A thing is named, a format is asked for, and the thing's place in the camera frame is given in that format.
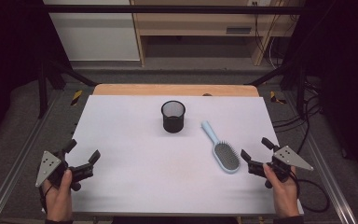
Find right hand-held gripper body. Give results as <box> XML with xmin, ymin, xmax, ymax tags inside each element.
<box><xmin>248</xmin><ymin>145</ymin><xmax>314</xmax><ymax>189</ymax></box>

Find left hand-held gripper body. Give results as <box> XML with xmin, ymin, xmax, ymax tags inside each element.
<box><xmin>34</xmin><ymin>149</ymin><xmax>94</xmax><ymax>192</ymax></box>

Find light blue hairbrush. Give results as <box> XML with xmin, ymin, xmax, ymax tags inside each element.
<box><xmin>200</xmin><ymin>120</ymin><xmax>241</xmax><ymax>175</ymax></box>

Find black mesh pen holder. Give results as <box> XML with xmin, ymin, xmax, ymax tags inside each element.
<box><xmin>160</xmin><ymin>100</ymin><xmax>186</xmax><ymax>134</ymax></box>

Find person's left hand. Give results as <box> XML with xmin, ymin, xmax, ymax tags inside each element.
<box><xmin>41</xmin><ymin>169</ymin><xmax>73</xmax><ymax>222</ymax></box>

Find person's right hand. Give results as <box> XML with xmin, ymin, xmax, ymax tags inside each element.
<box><xmin>263</xmin><ymin>163</ymin><xmax>301</xmax><ymax>218</ymax></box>

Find yellow black striped tape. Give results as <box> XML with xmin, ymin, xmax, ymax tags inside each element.
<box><xmin>268</xmin><ymin>91</ymin><xmax>288</xmax><ymax>105</ymax></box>
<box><xmin>70</xmin><ymin>90</ymin><xmax>84</xmax><ymax>106</ymax></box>

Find black metal stand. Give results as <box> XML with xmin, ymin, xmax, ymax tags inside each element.
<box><xmin>244</xmin><ymin>60</ymin><xmax>310</xmax><ymax>119</ymax></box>
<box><xmin>36</xmin><ymin>58</ymin><xmax>99</xmax><ymax>119</ymax></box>

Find dark curtain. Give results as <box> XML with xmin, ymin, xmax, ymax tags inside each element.
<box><xmin>0</xmin><ymin>0</ymin><xmax>73</xmax><ymax>150</ymax></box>
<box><xmin>287</xmin><ymin>0</ymin><xmax>358</xmax><ymax>189</ymax></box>

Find white cabinet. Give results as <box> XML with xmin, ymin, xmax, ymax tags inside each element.
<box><xmin>42</xmin><ymin>0</ymin><xmax>141</xmax><ymax>62</ymax></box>

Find light wooden desk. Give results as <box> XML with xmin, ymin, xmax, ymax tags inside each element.
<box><xmin>130</xmin><ymin>0</ymin><xmax>296</xmax><ymax>67</ymax></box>

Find left hand-held gripper cable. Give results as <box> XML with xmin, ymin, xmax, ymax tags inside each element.
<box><xmin>38</xmin><ymin>186</ymin><xmax>49</xmax><ymax>216</ymax></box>

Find hand-held gripper cable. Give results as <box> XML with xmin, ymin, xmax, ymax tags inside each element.
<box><xmin>290</xmin><ymin>170</ymin><xmax>330</xmax><ymax>214</ymax></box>
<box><xmin>38</xmin><ymin>186</ymin><xmax>49</xmax><ymax>216</ymax></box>

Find aluminium rail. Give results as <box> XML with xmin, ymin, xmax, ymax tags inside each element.
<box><xmin>282</xmin><ymin>92</ymin><xmax>358</xmax><ymax>224</ymax></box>
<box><xmin>0</xmin><ymin>99</ymin><xmax>59</xmax><ymax>224</ymax></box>

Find black floor cables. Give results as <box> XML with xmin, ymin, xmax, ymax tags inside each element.
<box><xmin>272</xmin><ymin>76</ymin><xmax>325</xmax><ymax>157</ymax></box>

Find right hand-held gripper cable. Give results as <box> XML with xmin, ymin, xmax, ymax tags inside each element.
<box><xmin>290</xmin><ymin>170</ymin><xmax>330</xmax><ymax>214</ymax></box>

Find cables beside wooden desk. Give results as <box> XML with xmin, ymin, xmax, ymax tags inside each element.
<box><xmin>252</xmin><ymin>0</ymin><xmax>295</xmax><ymax>70</ymax></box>

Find black horizontal frame bar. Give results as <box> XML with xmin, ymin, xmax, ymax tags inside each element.
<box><xmin>41</xmin><ymin>4</ymin><xmax>307</xmax><ymax>15</ymax></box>

